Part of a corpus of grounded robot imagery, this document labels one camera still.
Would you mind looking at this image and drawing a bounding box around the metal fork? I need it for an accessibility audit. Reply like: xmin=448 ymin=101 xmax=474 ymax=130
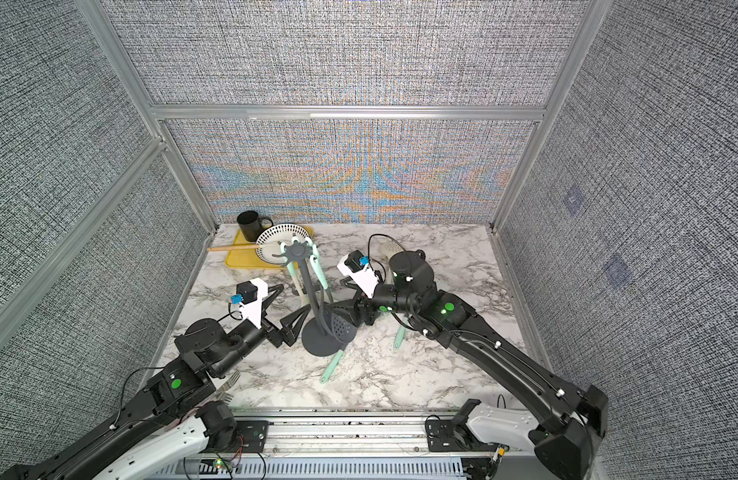
xmin=215 ymin=371 xmax=240 ymax=404

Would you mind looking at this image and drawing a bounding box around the yellow tray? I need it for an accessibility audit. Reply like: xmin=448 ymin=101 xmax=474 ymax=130
xmin=225 ymin=250 xmax=285 ymax=269

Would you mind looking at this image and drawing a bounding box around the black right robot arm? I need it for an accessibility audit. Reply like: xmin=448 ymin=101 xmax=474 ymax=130
xmin=338 ymin=250 xmax=609 ymax=479

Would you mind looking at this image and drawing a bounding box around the grey skimmer back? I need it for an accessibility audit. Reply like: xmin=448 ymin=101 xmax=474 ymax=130
xmin=393 ymin=326 xmax=407 ymax=350

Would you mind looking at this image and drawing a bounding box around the cream skimmer mint handle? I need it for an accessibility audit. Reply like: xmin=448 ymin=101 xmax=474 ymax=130
xmin=320 ymin=349 xmax=345 ymax=384

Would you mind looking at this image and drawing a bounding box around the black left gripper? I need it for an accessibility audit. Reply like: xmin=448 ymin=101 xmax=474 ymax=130
xmin=210 ymin=285 xmax=309 ymax=381

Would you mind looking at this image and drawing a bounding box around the wooden handled white spatula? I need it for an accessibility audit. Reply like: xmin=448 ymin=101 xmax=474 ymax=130
xmin=207 ymin=243 xmax=266 ymax=252

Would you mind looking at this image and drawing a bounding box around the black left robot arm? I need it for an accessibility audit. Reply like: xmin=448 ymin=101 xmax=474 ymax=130
xmin=1 ymin=282 xmax=311 ymax=479

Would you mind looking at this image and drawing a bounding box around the grey utensil rack stand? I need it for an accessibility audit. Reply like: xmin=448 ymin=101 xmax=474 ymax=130
xmin=276 ymin=235 xmax=344 ymax=357

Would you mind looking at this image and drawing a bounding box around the black mug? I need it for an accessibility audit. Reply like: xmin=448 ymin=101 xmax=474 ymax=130
xmin=236 ymin=210 xmax=274 ymax=243

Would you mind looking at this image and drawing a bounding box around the cream slotted spatula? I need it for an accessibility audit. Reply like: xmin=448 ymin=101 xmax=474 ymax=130
xmin=380 ymin=241 xmax=405 ymax=259

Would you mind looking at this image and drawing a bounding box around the white bowl black rim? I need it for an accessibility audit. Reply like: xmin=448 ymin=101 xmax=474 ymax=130
xmin=256 ymin=223 xmax=314 ymax=265

